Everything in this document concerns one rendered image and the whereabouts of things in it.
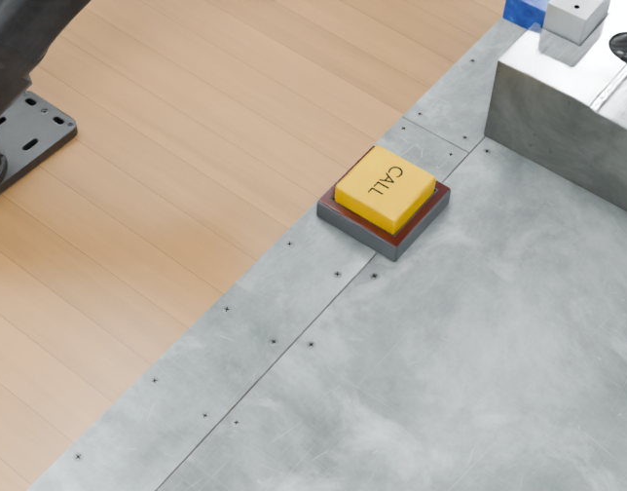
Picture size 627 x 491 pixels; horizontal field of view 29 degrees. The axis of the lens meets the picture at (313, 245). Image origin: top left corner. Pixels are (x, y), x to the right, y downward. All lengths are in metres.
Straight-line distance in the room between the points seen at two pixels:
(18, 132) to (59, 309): 0.19
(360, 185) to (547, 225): 0.16
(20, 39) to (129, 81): 0.21
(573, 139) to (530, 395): 0.23
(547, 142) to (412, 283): 0.18
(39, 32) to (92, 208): 0.17
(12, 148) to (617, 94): 0.51
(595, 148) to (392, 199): 0.17
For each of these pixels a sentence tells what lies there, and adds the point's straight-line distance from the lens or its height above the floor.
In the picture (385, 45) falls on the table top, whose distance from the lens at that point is 1.16.
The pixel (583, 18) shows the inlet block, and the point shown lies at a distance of 1.04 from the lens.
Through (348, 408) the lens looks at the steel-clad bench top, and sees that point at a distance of 0.91.
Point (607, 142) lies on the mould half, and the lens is 1.02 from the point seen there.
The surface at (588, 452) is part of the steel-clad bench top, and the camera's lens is 0.91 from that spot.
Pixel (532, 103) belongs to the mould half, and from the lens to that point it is 1.03.
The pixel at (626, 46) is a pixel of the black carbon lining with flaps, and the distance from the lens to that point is 1.07.
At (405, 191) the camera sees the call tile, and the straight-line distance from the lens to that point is 0.99.
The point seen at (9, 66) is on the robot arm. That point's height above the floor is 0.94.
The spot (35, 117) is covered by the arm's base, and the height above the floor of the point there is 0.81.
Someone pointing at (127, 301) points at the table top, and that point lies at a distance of 0.97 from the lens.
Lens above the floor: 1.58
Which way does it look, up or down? 52 degrees down
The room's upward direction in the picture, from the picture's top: 2 degrees clockwise
